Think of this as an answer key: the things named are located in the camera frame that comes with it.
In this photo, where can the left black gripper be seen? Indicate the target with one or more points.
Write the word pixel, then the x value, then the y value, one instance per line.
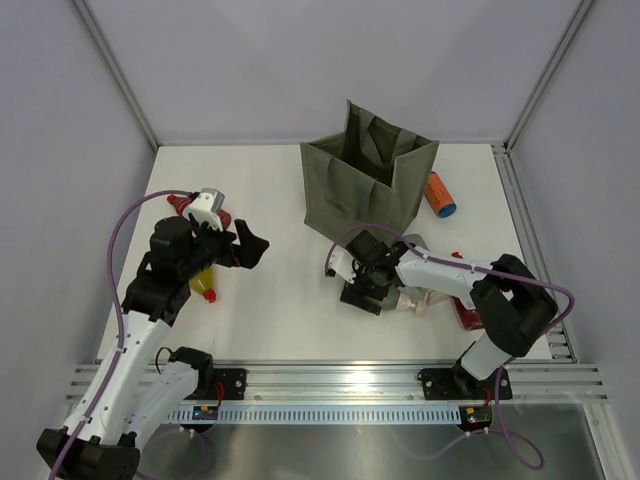
pixel 247 253

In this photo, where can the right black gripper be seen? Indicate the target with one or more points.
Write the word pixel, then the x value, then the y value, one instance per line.
pixel 354 293

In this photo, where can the green pump bottle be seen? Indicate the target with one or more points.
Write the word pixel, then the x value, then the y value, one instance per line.
pixel 406 299

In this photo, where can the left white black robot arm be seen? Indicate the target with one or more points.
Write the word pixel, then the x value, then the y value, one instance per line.
pixel 104 436

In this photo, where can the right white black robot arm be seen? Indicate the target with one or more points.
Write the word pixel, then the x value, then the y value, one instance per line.
pixel 515 308

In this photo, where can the green canvas bag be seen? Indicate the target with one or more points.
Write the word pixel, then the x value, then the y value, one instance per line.
pixel 371 172

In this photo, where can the yellow bottle red cap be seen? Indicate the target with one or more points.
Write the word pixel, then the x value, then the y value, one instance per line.
pixel 204 285

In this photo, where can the green bottle beige cap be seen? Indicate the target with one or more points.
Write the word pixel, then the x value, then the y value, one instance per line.
pixel 417 240

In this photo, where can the red bottle on left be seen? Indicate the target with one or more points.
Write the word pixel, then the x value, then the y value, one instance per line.
pixel 179 203

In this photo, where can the red bottle on right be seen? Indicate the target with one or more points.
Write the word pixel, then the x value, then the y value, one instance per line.
pixel 469 320

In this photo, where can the orange bottle blue base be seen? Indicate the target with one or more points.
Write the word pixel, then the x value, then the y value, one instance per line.
pixel 438 197

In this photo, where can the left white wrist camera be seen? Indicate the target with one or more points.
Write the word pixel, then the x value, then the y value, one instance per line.
pixel 205 207

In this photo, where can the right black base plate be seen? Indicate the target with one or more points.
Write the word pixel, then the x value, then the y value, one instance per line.
pixel 454 383

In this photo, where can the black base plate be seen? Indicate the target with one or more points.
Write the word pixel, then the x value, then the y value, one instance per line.
pixel 227 383
pixel 454 383

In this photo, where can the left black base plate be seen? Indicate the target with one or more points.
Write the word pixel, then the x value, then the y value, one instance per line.
pixel 227 383

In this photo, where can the white slotted cable duct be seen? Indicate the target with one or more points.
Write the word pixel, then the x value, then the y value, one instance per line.
pixel 316 415

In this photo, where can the aluminium mounting rail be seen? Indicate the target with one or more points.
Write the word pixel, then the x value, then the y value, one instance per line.
pixel 397 382

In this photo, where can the left aluminium frame post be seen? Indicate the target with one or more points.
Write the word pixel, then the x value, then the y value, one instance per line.
pixel 90 24

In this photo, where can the aluminium frame post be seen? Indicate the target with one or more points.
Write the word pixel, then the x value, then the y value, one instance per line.
pixel 90 24
pixel 559 53

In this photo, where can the right aluminium frame post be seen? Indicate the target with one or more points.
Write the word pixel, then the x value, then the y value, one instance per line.
pixel 559 53

